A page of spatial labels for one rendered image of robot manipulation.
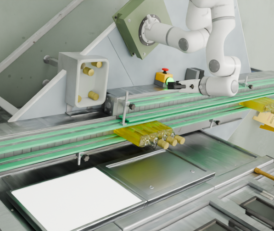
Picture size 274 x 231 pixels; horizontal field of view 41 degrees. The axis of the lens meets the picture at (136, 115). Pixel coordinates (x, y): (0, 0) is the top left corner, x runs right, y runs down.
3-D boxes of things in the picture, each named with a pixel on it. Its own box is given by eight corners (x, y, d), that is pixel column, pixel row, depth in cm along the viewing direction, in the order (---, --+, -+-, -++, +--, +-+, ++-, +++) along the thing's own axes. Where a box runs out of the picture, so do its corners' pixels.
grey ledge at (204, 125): (140, 136, 213) (153, 144, 206) (142, 122, 210) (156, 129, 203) (230, 114, 277) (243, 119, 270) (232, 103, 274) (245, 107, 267)
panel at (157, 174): (5, 197, 140) (51, 248, 117) (5, 190, 138) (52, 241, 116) (164, 150, 200) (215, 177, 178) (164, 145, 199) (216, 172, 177)
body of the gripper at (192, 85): (199, 96, 140) (176, 95, 148) (215, 94, 147) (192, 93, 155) (198, 77, 139) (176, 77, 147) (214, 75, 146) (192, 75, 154)
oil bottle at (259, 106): (238, 104, 261) (275, 117, 243) (240, 96, 259) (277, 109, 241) (243, 103, 265) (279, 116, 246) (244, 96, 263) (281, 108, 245)
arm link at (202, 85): (203, 96, 139) (197, 96, 141) (216, 94, 145) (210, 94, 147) (203, 77, 138) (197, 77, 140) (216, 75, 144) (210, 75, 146)
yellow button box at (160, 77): (153, 83, 211) (163, 87, 206) (155, 71, 208) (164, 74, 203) (161, 82, 215) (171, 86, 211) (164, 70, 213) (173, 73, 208)
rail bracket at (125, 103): (111, 120, 178) (128, 129, 170) (115, 87, 172) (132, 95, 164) (115, 119, 180) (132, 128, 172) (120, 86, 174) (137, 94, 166)
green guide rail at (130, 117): (118, 117, 181) (129, 122, 175) (118, 115, 180) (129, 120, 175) (281, 86, 299) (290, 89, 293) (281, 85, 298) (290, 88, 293)
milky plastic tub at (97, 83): (64, 102, 172) (75, 108, 166) (68, 55, 164) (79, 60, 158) (94, 98, 183) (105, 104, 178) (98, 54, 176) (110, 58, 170)
